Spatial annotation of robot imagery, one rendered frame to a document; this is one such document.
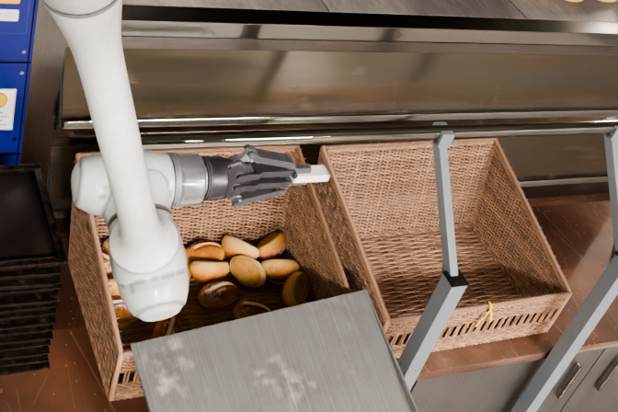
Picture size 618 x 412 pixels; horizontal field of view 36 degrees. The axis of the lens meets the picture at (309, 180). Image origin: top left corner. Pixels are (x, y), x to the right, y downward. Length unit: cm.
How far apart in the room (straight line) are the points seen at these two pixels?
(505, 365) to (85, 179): 133
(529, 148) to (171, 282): 161
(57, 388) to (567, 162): 165
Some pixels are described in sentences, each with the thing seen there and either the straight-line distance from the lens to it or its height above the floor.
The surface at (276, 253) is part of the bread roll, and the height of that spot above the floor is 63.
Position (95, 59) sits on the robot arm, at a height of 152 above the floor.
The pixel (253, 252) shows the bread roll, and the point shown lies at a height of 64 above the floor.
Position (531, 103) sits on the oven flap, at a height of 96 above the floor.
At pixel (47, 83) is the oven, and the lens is 205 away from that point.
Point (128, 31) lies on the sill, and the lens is 202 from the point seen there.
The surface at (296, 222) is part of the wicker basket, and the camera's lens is 236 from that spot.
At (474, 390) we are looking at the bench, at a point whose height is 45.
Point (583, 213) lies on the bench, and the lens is 306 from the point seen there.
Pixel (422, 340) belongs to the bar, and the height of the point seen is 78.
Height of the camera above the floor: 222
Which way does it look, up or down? 37 degrees down
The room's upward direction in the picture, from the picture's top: 20 degrees clockwise
